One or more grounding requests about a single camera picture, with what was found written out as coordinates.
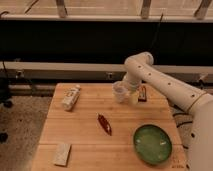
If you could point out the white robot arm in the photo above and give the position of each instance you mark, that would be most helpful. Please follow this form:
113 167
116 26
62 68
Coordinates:
190 99

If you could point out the green oval plate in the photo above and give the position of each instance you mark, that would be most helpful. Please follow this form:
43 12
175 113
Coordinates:
152 144

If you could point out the white rectangular sponge block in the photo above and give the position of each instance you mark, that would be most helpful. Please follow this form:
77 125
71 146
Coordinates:
62 154

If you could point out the pale yellow suction gripper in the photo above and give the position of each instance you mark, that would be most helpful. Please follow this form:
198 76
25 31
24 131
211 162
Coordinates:
133 97

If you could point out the black chair base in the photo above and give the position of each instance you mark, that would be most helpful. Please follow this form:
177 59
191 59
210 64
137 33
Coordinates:
5 96

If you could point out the red chili pepper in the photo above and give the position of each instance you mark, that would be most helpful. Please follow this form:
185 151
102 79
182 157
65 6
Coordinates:
105 124

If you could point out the dark brown rectangular bar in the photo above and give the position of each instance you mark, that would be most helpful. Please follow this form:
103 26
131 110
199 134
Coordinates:
142 93

